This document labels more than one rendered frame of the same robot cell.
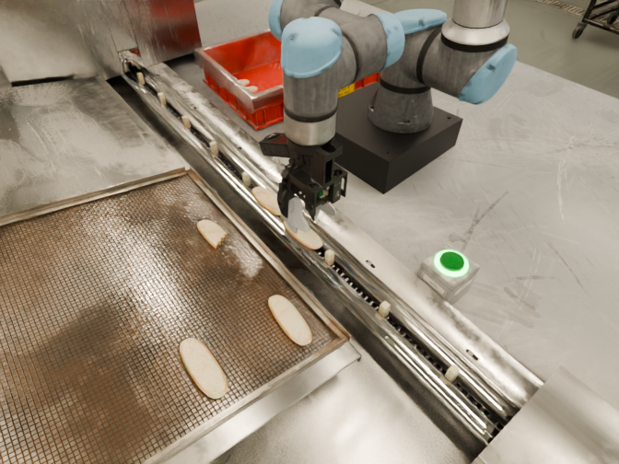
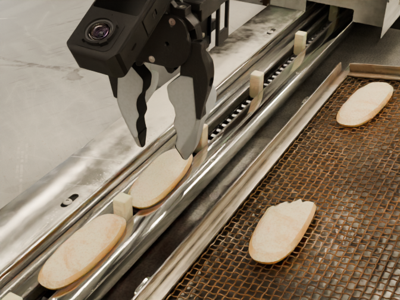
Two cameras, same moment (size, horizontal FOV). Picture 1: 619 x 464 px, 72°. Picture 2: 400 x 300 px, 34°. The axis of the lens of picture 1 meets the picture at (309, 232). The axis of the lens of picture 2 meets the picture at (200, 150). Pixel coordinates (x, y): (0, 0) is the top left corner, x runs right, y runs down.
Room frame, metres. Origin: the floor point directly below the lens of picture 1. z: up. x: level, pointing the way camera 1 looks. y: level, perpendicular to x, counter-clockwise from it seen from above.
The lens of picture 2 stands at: (0.71, 0.49, 1.22)
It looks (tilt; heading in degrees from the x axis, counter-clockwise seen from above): 34 degrees down; 247
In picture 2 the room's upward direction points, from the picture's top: 1 degrees clockwise
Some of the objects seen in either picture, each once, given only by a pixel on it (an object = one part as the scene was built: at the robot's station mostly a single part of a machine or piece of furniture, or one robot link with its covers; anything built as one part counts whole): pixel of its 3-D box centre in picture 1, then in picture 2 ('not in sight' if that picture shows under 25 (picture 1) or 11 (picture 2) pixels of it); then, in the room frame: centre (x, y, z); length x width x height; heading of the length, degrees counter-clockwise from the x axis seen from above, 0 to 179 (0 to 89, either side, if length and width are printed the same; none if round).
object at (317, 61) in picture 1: (312, 69); not in sight; (0.53, 0.00, 1.19); 0.09 x 0.08 x 0.11; 131
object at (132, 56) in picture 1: (131, 59); not in sight; (1.18, 0.51, 0.90); 0.06 x 0.01 x 0.06; 128
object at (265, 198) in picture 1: (268, 199); (84, 246); (0.64, 0.09, 0.86); 0.10 x 0.04 x 0.01; 38
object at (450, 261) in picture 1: (451, 262); not in sight; (0.44, -0.24, 0.90); 0.04 x 0.04 x 0.02
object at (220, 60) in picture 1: (296, 64); not in sight; (1.19, 0.04, 0.88); 0.49 x 0.34 x 0.10; 125
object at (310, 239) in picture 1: (302, 232); (161, 174); (0.55, 0.01, 0.86); 0.10 x 0.04 x 0.01; 42
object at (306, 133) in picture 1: (311, 121); not in sight; (0.53, 0.00, 1.11); 0.08 x 0.08 x 0.05
